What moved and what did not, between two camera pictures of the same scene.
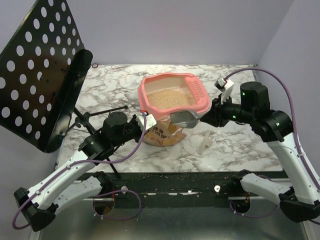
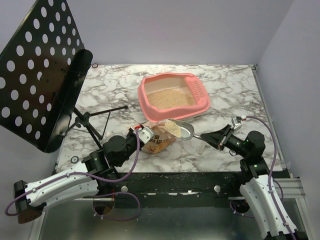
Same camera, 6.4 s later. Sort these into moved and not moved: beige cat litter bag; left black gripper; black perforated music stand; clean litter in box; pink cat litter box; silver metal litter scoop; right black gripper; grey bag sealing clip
Moved: right black gripper; left black gripper; silver metal litter scoop; beige cat litter bag
Not moved: black perforated music stand; clean litter in box; grey bag sealing clip; pink cat litter box
